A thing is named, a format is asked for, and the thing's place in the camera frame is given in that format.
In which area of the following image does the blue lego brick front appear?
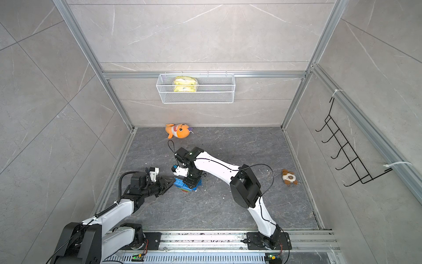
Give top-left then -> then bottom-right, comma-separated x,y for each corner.
174,178 -> 202,191

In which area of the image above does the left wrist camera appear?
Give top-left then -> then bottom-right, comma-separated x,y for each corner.
147,167 -> 159,183

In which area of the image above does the orange plush fish toy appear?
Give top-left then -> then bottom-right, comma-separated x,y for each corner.
166,124 -> 192,139

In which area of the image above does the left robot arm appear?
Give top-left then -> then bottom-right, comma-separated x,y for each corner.
47,170 -> 175,264

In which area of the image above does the brown white plush toy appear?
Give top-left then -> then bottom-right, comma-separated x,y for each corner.
281,169 -> 298,185

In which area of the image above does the aluminium mounting rail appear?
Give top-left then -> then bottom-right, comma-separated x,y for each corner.
144,230 -> 340,253

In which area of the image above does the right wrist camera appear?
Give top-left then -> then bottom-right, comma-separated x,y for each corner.
171,165 -> 189,177

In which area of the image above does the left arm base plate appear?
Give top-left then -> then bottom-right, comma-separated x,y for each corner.
121,232 -> 162,250

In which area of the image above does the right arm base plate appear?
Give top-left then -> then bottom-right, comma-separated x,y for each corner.
242,231 -> 292,250

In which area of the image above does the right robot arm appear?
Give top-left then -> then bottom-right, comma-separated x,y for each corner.
168,139 -> 287,250

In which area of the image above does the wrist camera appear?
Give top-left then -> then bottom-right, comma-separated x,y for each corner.
147,167 -> 159,183
171,165 -> 189,177

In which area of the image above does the black wire hook rack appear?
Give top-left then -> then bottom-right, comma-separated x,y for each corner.
315,97 -> 393,187

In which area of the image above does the white wire mesh basket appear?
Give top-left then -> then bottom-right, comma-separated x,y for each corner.
156,74 -> 236,104

